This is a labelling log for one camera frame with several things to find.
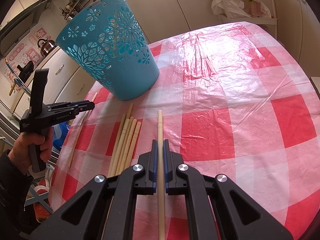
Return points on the white plastic bag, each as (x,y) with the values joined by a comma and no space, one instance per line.
(247,9)

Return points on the mop handle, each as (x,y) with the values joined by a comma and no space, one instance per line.
(18,80)

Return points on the red checkered tablecloth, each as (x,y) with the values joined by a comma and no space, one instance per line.
(234,101)

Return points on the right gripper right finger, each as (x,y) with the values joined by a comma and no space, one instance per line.
(216,207)

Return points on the range hood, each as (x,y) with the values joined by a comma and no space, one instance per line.
(20,25)

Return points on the teal perforated bin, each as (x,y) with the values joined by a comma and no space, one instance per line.
(106,40)

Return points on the person's left hand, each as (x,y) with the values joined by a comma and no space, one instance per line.
(19,154)

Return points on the metal kettle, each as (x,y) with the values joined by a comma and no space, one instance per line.
(46,46)

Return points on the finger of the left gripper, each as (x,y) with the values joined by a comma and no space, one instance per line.
(60,105)
(82,106)

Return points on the white storage trolley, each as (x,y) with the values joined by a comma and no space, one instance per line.
(270,25)

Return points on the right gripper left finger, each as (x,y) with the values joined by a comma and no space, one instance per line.
(105,207)

